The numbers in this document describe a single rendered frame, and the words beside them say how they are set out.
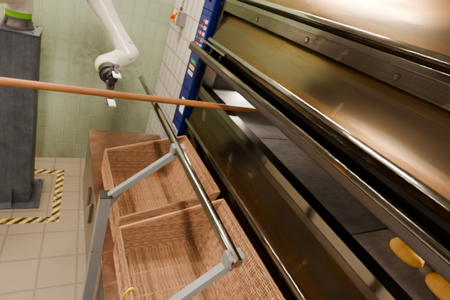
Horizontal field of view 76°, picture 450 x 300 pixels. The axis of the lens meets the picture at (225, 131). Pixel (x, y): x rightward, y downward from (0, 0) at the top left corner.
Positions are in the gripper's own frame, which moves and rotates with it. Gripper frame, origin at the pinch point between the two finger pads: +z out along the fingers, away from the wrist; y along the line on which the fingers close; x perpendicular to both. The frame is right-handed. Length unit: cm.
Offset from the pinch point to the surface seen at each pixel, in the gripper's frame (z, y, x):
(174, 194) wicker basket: 1, 60, -42
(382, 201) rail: 100, -23, -38
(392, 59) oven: 76, -50, -52
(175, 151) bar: 42.4, 2.8, -15.9
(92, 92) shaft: 5.2, -0.6, 9.3
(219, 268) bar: 88, 6, -14
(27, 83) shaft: 5.0, -0.8, 31.2
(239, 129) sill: 23, 2, -54
